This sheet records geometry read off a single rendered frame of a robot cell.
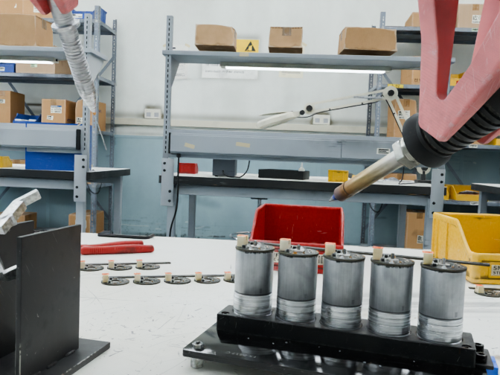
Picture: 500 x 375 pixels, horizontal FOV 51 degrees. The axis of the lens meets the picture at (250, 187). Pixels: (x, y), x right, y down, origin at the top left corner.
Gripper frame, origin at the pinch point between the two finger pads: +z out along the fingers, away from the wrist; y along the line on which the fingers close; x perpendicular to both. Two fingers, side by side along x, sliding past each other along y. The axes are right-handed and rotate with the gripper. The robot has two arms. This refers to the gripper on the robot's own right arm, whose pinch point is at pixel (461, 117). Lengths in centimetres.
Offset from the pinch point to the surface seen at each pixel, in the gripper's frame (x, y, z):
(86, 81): -17.6, 11.1, 7.2
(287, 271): -6.0, 0.5, 13.3
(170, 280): -20.3, 1.3, 26.9
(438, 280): -0.9, -5.5, 10.0
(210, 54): -219, -83, 70
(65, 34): -17.7, 12.5, 4.5
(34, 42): -263, -8, 89
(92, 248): -33.4, 5.4, 33.5
